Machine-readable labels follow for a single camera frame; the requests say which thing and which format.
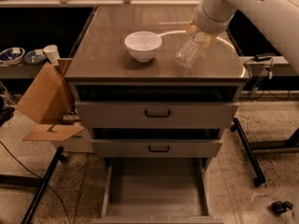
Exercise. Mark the black power adapter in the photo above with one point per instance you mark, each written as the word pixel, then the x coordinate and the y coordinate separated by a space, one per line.
pixel 263 57

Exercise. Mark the clear plastic water bottle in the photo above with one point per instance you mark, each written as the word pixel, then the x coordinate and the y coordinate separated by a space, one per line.
pixel 188 53

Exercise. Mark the blue patterned bowl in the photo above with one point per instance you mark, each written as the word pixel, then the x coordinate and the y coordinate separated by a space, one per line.
pixel 12 56

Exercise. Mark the black stand leg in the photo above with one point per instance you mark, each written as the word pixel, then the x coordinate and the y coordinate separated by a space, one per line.
pixel 43 182
pixel 259 178

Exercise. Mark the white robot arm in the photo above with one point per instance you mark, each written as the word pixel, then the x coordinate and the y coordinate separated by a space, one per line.
pixel 277 20

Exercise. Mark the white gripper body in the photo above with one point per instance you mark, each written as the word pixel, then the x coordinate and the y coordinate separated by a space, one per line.
pixel 207 23

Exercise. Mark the grey top drawer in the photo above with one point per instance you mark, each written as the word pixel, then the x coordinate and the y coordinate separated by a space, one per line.
pixel 155 107

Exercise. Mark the black left stand leg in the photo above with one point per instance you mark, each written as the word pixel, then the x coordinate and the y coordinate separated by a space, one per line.
pixel 43 182

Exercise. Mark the brown cardboard box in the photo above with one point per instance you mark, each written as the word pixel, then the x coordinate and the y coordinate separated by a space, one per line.
pixel 46 102

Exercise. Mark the grey drawer cabinet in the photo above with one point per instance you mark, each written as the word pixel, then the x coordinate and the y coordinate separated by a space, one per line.
pixel 103 59

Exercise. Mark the black caster wheel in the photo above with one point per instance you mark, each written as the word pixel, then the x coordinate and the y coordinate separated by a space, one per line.
pixel 278 208

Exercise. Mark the white paper cup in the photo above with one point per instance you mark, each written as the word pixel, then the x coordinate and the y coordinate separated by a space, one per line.
pixel 52 53

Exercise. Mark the black right stand leg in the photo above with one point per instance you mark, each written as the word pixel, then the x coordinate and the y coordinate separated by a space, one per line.
pixel 259 178

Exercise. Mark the white ceramic bowl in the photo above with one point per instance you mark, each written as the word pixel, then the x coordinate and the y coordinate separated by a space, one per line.
pixel 143 45

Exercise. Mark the grey open bottom drawer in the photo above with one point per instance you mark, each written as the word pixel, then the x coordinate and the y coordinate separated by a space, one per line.
pixel 156 191

